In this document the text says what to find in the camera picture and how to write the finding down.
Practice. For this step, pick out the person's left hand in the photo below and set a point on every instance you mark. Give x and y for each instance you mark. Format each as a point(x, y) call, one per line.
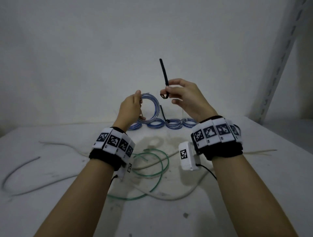
point(129, 110)

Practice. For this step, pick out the person's right hand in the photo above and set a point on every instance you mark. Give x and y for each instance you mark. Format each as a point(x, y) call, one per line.
point(193, 102)

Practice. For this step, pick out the curled black cable tie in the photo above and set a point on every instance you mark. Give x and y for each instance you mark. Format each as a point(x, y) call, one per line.
point(164, 73)

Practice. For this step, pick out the person's left forearm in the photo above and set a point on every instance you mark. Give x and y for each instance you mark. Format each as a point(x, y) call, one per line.
point(80, 200)

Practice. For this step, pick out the person's right forearm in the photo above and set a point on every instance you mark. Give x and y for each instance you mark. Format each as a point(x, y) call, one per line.
point(244, 195)

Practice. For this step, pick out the left black marker wristband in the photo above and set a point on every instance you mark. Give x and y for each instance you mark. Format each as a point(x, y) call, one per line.
point(107, 156)

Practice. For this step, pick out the black marker wristband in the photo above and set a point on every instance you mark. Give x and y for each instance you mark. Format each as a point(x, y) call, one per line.
point(222, 149)
point(107, 156)

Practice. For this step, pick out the right black marker wristband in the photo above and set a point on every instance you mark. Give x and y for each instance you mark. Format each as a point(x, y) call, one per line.
point(222, 149)

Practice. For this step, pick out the white perforated shelf upright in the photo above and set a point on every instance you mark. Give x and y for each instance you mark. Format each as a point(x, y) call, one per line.
point(278, 61)

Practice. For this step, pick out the grey shelf board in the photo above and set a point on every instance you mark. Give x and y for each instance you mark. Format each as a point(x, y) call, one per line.
point(291, 131)

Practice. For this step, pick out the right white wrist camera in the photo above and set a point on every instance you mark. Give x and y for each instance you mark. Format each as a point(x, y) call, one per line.
point(188, 158)

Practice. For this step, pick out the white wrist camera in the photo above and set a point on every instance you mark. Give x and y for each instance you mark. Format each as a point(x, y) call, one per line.
point(126, 171)
point(188, 158)

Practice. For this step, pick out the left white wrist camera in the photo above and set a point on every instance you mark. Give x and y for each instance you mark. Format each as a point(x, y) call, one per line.
point(126, 171)

